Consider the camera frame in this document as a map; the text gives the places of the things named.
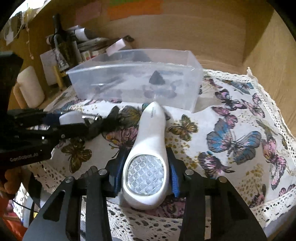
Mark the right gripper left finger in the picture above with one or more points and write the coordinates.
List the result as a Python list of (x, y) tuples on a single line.
[(60, 216)]

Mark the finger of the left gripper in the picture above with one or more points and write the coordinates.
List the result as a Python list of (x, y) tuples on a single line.
[(52, 118), (75, 124)]

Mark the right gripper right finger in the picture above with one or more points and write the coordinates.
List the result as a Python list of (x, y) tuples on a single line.
[(230, 217)]

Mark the white handheld light device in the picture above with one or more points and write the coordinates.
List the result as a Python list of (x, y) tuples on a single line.
[(146, 174)]

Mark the person's left hand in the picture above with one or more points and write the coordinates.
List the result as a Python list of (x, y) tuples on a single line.
[(12, 181)]

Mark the white cylindrical candle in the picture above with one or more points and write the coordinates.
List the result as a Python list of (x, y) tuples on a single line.
[(27, 90)]

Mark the dark wine bottle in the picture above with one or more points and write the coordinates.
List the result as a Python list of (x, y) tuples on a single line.
[(64, 46)]

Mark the dark triangular object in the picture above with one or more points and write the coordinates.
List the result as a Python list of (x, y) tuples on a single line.
[(156, 79)]

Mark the stack of papers and booklets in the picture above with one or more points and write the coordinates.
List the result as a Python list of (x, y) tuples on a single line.
[(84, 40)]

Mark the small white cardboard box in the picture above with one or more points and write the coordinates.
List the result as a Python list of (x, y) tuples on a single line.
[(115, 47)]

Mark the butterfly print lace cloth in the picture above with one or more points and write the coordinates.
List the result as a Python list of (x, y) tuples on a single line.
[(237, 132)]

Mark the clear plastic storage box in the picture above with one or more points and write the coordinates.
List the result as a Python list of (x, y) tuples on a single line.
[(124, 76)]

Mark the pink sticky note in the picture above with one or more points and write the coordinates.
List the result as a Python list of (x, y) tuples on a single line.
[(88, 12)]

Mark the green sticky note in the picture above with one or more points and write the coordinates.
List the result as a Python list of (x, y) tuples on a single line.
[(120, 2)]

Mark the orange sticky note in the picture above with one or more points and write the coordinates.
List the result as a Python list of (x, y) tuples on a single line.
[(149, 7)]

